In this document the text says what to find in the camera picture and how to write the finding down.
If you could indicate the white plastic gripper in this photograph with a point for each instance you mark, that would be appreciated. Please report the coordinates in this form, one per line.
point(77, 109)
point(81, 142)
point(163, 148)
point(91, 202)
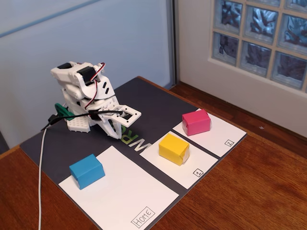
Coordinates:
point(108, 123)

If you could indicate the yellow paper box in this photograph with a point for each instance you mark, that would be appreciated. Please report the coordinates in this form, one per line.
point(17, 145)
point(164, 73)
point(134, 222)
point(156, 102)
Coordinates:
point(173, 148)

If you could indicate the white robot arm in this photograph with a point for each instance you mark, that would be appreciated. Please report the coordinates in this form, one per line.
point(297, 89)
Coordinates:
point(72, 81)

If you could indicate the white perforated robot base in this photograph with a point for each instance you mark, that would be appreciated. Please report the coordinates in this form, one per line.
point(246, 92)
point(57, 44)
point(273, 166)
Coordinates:
point(78, 124)

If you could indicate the blue paper box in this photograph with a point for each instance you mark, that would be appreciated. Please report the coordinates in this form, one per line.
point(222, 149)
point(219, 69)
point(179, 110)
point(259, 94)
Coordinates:
point(87, 171)

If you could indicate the pink paper box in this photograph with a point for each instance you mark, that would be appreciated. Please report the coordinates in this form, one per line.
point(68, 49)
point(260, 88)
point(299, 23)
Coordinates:
point(196, 122)

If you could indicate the black mat with lettering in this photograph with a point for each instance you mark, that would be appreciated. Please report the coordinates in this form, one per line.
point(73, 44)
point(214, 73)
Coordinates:
point(158, 105)

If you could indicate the green plastic clamp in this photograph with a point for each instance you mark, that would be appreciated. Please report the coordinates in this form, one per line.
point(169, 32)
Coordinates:
point(62, 111)

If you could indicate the white paper sheet marked home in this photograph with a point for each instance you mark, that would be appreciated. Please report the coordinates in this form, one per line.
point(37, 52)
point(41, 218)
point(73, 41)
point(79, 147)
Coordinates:
point(115, 187)

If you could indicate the white paper sheet marked 1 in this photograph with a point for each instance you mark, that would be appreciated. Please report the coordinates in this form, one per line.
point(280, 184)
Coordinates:
point(199, 163)

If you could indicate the white paper sheet marked 2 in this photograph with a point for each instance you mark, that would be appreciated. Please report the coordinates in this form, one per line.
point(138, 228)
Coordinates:
point(223, 134)

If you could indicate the glass block window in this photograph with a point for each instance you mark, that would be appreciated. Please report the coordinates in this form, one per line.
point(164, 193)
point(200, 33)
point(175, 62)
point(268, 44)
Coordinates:
point(259, 38)

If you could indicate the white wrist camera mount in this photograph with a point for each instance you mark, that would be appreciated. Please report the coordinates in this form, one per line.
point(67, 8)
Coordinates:
point(132, 116)

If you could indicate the grey metal vertical frame strip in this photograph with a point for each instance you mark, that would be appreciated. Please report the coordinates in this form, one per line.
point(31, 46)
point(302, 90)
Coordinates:
point(174, 43)

